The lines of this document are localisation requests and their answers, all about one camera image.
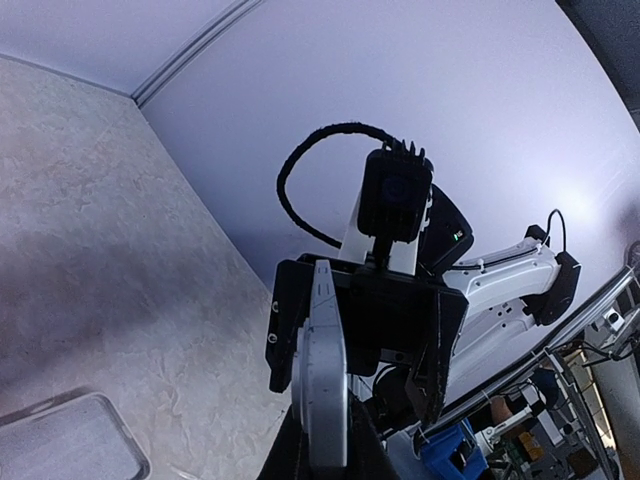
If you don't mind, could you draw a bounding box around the white translucent phone case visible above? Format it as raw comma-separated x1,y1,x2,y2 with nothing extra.
1,391,151,479

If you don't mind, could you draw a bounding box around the blue plastic bin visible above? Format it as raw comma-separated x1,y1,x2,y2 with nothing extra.
420,419,488,480

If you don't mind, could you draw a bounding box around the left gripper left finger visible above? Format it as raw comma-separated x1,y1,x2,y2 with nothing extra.
257,406,313,480

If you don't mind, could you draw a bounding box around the right camera cable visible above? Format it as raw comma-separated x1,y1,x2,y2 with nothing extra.
276,119,401,249

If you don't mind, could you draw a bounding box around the right aluminium frame post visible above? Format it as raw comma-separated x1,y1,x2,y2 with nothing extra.
131,0,263,109

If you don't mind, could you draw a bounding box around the black phone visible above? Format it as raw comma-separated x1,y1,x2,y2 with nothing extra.
291,259,349,479

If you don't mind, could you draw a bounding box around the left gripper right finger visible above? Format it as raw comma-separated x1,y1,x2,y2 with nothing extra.
344,392,399,480

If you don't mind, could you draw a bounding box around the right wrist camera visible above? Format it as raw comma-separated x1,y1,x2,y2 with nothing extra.
339,140,434,275

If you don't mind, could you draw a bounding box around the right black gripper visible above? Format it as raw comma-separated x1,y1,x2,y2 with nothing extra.
265,254,468,423

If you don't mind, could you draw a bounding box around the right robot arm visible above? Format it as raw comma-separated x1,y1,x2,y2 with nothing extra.
329,187,580,423

